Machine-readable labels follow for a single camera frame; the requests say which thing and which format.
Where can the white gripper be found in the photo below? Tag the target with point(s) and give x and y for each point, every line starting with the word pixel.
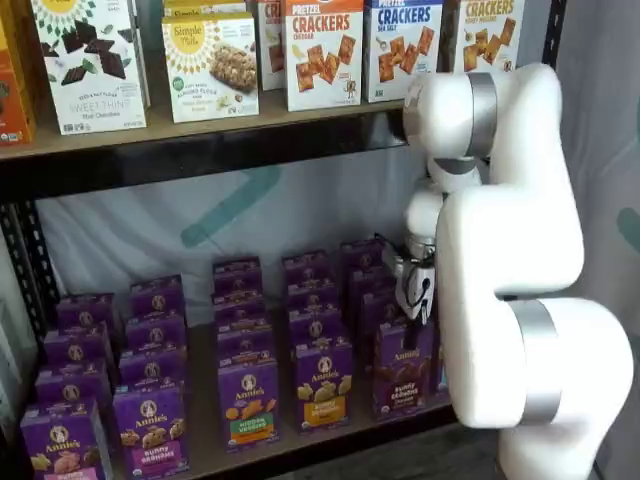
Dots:
pixel 412 282

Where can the purple box brown patch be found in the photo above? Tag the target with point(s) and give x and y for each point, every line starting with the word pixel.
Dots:
pixel 400 385
pixel 367 280
pixel 360 255
pixel 377 310

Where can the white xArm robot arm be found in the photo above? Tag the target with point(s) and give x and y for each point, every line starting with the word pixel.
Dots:
pixel 510 240

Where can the purple box teal patch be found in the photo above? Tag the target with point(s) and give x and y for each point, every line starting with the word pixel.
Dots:
pixel 441 380

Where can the purple box yellow patch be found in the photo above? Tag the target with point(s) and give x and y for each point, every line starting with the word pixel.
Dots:
pixel 315 327
pixel 311 295
pixel 305 267
pixel 324 385

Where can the purple box green patch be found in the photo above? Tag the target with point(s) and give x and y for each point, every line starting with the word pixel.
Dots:
pixel 245 344
pixel 240 302
pixel 237 275
pixel 244 320
pixel 248 400

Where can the brown particle shelf board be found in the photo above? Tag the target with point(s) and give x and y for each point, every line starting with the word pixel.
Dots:
pixel 200 132
pixel 201 380

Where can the purple box magenta patch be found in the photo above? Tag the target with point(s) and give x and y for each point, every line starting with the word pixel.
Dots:
pixel 150 430
pixel 157 295
pixel 155 332
pixel 150 367

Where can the blue sea salt crackers box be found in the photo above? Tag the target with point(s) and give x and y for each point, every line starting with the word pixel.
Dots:
pixel 400 45

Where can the orange cheddar pretzel crackers box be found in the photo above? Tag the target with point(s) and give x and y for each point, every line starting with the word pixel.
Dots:
pixel 324 55
pixel 270 45

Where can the yellow honey mustard crackers box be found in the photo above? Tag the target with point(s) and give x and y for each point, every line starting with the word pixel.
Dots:
pixel 492 35

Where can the purple box pink patch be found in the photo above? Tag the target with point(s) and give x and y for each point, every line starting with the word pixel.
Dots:
pixel 60 440
pixel 85 312
pixel 70 382
pixel 75 345

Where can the yellow Simple Mills bar box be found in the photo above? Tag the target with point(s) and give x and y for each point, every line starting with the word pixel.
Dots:
pixel 210 75
pixel 205 7

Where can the white Sweet Thins box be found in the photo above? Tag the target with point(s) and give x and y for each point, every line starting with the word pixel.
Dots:
pixel 90 75

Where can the orange snack box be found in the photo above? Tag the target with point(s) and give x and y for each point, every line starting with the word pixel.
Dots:
pixel 12 75

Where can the translucent plastic backdrop sheet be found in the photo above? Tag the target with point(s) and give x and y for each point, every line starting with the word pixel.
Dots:
pixel 125 235

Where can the black metal shelf frame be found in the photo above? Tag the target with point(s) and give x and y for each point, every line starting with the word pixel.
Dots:
pixel 200 160

